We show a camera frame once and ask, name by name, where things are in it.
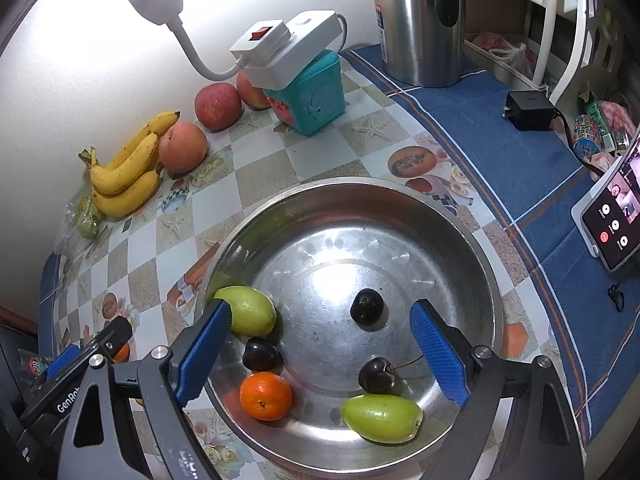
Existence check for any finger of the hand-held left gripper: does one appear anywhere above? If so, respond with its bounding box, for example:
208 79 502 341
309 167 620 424
46 316 134 378

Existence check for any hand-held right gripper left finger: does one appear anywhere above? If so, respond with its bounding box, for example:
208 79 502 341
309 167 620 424
57 298 233 480

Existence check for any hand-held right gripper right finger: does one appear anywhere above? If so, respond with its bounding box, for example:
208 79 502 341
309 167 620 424
409 298 586 480

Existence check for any dark cherry with stem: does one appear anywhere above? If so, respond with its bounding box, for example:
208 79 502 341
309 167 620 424
358 354 425 395

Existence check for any green jujube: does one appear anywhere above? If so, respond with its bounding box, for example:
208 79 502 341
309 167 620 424
341 394 424 445
214 285 277 338

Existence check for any large steel bowl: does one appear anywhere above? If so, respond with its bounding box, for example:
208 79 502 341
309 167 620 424
202 177 505 478

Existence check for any dark packet with round label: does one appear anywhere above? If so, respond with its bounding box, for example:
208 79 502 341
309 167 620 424
17 347 53 378

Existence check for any clear bag of green fruit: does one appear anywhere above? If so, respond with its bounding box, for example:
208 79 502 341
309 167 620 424
55 192 108 256

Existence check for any yellow banana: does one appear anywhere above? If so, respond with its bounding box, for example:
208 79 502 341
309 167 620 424
77 132 161 196
92 169 163 218
102 111 181 171

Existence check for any orange peach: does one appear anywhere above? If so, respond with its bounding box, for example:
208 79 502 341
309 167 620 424
159 121 208 175

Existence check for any smartphone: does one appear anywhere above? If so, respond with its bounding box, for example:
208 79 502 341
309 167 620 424
580 135 640 272

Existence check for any blue striped cloth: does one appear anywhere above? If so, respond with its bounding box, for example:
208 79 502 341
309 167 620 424
340 45 640 448

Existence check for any checkered printed tablecloth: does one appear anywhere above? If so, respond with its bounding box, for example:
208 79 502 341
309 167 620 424
40 50 561 480

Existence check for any red peach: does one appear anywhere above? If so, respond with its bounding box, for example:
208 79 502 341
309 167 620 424
194 82 243 133
236 71 272 111

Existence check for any blue patterned can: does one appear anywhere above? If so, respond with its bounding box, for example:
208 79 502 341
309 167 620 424
572 114 608 158

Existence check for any black power adapter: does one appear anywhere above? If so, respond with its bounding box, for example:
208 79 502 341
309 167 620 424
503 90 557 132

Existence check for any teal plastic box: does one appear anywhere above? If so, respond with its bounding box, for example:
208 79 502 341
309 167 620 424
263 50 347 137

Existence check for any green packet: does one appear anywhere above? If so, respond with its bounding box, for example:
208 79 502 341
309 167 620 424
580 92 626 151

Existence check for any pink plastic bag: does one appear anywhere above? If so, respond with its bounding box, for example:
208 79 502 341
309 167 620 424
472 31 536 78

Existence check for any white power strip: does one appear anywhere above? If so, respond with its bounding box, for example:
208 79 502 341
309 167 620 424
230 10 348 90

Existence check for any steel electric kettle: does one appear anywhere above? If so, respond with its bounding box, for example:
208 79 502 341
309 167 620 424
372 0 467 88

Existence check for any white plastic rack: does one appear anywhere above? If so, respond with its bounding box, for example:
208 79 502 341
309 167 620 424
462 0 636 101

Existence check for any black adapter cable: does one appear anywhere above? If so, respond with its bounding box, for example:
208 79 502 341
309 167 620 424
552 107 581 151

